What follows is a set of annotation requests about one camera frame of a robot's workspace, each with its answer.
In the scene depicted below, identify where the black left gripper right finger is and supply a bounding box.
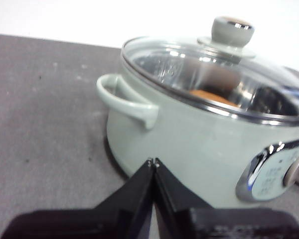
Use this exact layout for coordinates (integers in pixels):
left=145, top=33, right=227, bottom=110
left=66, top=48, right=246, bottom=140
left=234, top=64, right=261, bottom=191
left=153, top=157, right=299, bottom=239

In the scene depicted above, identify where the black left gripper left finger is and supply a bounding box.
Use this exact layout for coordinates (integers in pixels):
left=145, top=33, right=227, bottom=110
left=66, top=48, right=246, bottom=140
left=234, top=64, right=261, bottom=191
left=4, top=157, right=155, bottom=239

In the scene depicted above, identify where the brown potato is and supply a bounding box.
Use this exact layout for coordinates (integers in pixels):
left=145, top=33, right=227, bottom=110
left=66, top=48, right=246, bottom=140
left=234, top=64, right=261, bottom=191
left=188, top=89, right=243, bottom=108

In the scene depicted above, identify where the glass lid with green knob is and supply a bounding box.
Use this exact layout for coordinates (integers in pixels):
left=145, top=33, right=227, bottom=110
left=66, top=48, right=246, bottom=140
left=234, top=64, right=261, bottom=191
left=121, top=15, right=299, bottom=125

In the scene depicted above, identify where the pale green electric steamer pot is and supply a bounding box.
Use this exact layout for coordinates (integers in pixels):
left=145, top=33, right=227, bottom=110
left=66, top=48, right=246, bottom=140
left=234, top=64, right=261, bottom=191
left=96, top=37, right=299, bottom=210

